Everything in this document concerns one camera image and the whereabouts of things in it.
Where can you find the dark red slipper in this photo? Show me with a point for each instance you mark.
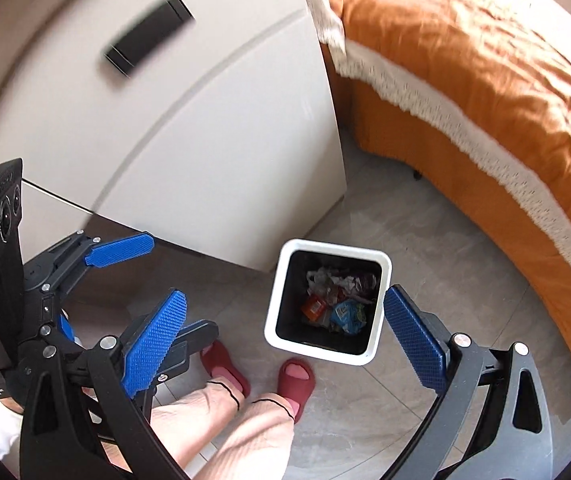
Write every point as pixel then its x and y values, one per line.
pixel 295 385
pixel 225 367

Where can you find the person's right leg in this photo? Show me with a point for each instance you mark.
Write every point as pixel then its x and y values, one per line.
pixel 250 440

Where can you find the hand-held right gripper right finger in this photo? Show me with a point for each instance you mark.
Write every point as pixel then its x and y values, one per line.
pixel 413 337

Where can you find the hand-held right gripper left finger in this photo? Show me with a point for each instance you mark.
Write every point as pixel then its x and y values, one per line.
pixel 158 340

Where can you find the red and white wrapper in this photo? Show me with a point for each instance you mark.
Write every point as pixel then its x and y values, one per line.
pixel 314 307

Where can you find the white square trash bin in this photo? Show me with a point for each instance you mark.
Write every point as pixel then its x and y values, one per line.
pixel 278 285

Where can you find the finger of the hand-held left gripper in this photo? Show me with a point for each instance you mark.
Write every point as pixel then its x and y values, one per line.
pixel 120 250
pixel 198 342

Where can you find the blue snack wrapper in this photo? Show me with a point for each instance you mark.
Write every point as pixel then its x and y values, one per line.
pixel 348 316

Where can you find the bed with orange cover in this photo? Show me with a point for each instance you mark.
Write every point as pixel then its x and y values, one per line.
pixel 465 130

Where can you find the white nightstand with brown top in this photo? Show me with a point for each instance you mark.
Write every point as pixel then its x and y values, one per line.
pixel 165 135

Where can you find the person's left leg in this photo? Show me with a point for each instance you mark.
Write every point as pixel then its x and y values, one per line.
pixel 190 415

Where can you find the orange bed skirt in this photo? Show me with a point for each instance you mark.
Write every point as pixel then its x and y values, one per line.
pixel 465 190

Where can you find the person's leg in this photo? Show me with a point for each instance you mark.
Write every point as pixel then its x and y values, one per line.
pixel 250 440
pixel 190 415

